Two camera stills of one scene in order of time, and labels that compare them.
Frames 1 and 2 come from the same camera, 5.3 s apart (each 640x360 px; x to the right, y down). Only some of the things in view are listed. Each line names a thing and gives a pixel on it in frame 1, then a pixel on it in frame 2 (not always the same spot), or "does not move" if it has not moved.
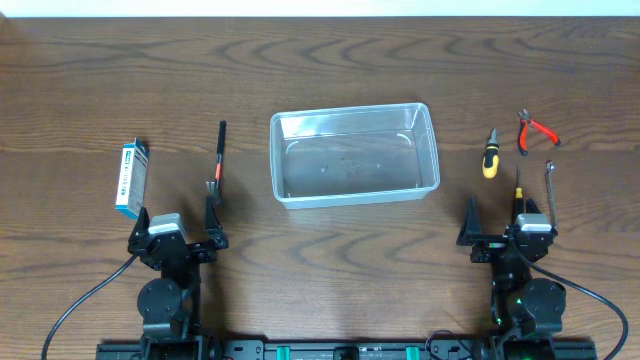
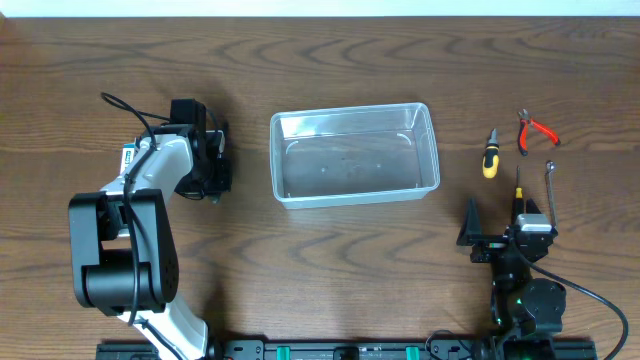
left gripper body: x=204 y=254 to x=198 y=178
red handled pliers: x=523 y=131 does not move
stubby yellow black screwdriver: x=490 y=162 does not move
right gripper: x=470 y=234 does not move
